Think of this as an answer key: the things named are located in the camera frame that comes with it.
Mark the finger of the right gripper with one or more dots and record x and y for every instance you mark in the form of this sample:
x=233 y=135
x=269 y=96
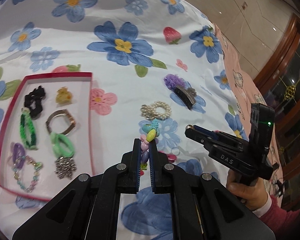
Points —
x=201 y=135

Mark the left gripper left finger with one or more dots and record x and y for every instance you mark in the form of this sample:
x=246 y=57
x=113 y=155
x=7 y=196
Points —
x=88 y=207

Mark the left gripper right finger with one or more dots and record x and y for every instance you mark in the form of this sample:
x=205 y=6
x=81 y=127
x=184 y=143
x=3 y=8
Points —
x=201 y=207

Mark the purple flower hair clip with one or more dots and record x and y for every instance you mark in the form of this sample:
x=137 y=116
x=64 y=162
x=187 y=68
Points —
x=178 y=86

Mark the white pearl scrunchie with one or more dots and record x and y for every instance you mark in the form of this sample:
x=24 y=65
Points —
x=157 y=110

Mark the metal wrist watch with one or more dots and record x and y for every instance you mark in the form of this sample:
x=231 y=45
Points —
x=60 y=121

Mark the yellow amber hair claw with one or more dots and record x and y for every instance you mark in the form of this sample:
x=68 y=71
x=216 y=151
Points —
x=63 y=96

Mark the black scrunchie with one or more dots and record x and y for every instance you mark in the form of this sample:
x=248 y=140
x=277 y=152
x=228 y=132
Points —
x=33 y=102

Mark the pink sleeve forearm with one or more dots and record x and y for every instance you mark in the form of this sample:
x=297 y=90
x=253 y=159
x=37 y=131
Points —
x=278 y=220

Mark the person's right hand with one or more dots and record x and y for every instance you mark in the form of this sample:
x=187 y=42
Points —
x=255 y=196

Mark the pink patterned blanket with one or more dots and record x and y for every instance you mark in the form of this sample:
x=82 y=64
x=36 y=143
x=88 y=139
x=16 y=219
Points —
x=246 y=92

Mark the red shallow cardboard box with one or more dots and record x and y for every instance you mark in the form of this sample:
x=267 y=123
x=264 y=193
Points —
x=79 y=84

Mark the wooden glass cabinet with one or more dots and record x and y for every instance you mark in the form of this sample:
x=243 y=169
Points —
x=279 y=83

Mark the floral white bed sheet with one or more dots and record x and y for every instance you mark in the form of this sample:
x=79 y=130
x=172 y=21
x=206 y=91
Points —
x=129 y=46

